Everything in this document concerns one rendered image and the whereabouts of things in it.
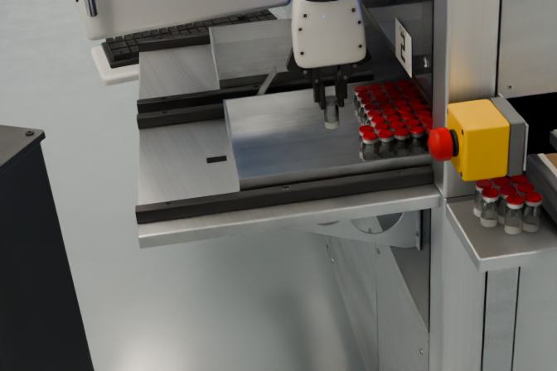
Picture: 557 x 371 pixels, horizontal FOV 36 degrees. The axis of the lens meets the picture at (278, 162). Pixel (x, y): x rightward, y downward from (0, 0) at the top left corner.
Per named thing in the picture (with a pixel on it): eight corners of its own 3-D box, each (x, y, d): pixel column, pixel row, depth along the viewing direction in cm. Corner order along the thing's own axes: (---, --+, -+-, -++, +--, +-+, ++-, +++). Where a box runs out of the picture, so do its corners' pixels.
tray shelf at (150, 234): (375, 24, 176) (375, 16, 175) (497, 199, 116) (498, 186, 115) (140, 52, 172) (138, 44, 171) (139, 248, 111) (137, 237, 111)
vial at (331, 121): (337, 122, 130) (336, 96, 128) (341, 128, 128) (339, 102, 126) (323, 124, 129) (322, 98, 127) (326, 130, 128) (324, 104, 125)
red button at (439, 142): (455, 148, 105) (456, 119, 103) (466, 164, 101) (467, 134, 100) (424, 152, 105) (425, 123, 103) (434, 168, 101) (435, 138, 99)
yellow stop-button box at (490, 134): (501, 147, 108) (503, 95, 104) (522, 175, 101) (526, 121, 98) (442, 155, 107) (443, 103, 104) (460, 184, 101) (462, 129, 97)
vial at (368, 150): (376, 159, 123) (375, 131, 121) (380, 166, 121) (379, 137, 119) (360, 161, 123) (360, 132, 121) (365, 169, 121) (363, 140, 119)
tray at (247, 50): (380, 23, 171) (380, 7, 169) (417, 74, 149) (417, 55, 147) (210, 44, 168) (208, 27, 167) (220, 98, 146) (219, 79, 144)
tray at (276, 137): (430, 93, 142) (431, 73, 140) (486, 168, 119) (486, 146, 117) (225, 119, 139) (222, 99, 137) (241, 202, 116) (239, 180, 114)
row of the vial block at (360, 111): (366, 111, 137) (365, 84, 135) (395, 164, 121) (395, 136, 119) (353, 113, 137) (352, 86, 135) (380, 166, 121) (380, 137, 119)
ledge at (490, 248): (547, 200, 114) (548, 188, 113) (591, 256, 103) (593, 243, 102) (444, 214, 113) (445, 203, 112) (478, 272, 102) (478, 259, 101)
